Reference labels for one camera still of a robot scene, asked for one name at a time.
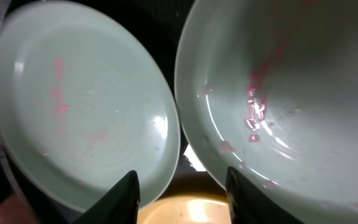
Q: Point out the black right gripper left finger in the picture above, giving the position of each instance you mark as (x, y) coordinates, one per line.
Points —
(118, 206)

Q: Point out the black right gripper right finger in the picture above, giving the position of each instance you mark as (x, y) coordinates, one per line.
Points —
(249, 205)

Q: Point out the pale green plate front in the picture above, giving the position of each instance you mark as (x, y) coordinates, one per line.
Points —
(82, 103)

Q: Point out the pale green plate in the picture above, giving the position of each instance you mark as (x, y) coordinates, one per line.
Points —
(82, 103)
(271, 88)

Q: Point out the yellow plate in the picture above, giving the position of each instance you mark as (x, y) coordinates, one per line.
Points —
(186, 209)

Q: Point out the pale green plate rear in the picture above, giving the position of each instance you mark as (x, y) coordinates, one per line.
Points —
(271, 88)

